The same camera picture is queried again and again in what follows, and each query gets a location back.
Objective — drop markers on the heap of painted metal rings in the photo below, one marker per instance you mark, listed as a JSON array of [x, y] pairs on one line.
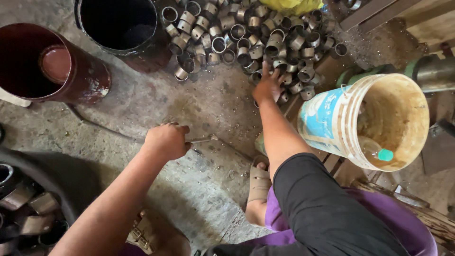
[[25, 209]]

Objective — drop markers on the maroon paint bucket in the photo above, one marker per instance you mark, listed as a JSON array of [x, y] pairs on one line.
[[53, 67]]

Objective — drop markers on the heap of bare metal rings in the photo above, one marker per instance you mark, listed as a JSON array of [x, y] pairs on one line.
[[234, 35]]

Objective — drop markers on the yellow plastic bag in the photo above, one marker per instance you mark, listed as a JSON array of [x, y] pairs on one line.
[[289, 5]]

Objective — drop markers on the person's right hand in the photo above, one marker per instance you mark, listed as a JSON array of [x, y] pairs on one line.
[[266, 89]]

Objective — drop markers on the white and blue plastic bucket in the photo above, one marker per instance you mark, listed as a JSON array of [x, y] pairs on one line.
[[327, 121]]

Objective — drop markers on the black garment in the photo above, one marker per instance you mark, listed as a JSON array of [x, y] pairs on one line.
[[327, 213]]

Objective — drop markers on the person's right foot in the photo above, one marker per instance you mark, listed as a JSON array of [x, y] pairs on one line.
[[254, 213]]

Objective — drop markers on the plastic bottle with green cap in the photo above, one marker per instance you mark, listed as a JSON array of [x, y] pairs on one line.
[[373, 149]]

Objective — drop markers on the green and grey metal pipe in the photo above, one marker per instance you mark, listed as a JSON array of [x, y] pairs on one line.
[[426, 71]]

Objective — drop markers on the black tub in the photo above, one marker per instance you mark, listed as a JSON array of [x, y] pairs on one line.
[[64, 177]]

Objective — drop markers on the tan sandal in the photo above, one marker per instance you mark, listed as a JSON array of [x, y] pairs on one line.
[[153, 234], [258, 183]]

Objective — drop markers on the person's left hand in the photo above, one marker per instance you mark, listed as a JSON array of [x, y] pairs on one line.
[[165, 142]]

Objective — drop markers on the purple garment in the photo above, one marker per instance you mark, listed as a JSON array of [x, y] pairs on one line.
[[391, 220]]

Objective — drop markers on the wooden planks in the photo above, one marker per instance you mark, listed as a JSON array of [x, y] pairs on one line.
[[384, 10]]

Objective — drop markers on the black bucket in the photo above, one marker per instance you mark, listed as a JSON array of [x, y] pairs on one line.
[[142, 49]]

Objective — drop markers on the thin metal rod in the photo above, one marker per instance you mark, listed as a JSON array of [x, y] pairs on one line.
[[204, 139]]

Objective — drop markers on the wooden stool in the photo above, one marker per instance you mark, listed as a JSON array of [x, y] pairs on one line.
[[426, 217]]

